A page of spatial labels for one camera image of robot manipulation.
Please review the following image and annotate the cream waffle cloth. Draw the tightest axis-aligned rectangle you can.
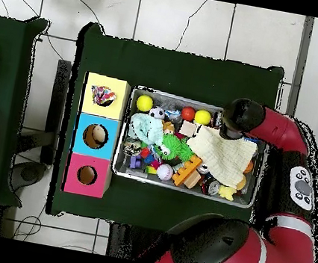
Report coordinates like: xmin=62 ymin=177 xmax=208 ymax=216
xmin=180 ymin=123 xmax=261 ymax=191

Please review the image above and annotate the colourful polka-dot cloth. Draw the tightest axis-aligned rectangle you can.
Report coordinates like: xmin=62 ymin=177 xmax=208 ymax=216
xmin=88 ymin=83 xmax=119 ymax=109

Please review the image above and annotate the wooden box with three holes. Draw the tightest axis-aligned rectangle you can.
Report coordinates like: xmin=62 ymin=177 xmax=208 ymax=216
xmin=61 ymin=70 xmax=133 ymax=201

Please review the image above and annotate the shallow mesh bin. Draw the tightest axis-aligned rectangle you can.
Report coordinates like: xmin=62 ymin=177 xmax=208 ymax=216
xmin=107 ymin=83 xmax=273 ymax=211

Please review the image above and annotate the mint waffle cloth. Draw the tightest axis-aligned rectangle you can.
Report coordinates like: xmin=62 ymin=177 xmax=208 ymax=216
xmin=125 ymin=111 xmax=168 ymax=149

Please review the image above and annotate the small soccer ball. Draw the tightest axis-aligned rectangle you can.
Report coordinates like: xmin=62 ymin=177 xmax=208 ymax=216
xmin=148 ymin=105 xmax=166 ymax=122

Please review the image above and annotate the green spiky toy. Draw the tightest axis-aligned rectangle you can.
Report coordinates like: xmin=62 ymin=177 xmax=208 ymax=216
xmin=154 ymin=131 xmax=199 ymax=166

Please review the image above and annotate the wooden cube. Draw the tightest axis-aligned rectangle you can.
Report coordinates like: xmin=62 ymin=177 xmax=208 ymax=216
xmin=178 ymin=119 xmax=200 ymax=139

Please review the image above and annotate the yellow ball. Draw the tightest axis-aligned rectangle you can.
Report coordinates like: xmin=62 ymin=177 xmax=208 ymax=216
xmin=134 ymin=93 xmax=155 ymax=114
xmin=193 ymin=108 xmax=213 ymax=127

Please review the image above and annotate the orange ball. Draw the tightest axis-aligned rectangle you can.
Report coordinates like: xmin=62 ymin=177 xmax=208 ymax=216
xmin=179 ymin=105 xmax=197 ymax=123

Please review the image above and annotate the orange plastic building block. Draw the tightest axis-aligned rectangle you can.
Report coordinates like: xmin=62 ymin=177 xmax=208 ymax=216
xmin=170 ymin=151 xmax=205 ymax=191

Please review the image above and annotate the dark green tablecloth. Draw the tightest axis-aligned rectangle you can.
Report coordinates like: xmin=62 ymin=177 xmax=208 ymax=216
xmin=0 ymin=10 xmax=54 ymax=209
xmin=45 ymin=19 xmax=288 ymax=251

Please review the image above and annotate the thin black cable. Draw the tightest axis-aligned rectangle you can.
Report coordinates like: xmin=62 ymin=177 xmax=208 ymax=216
xmin=174 ymin=0 xmax=209 ymax=55

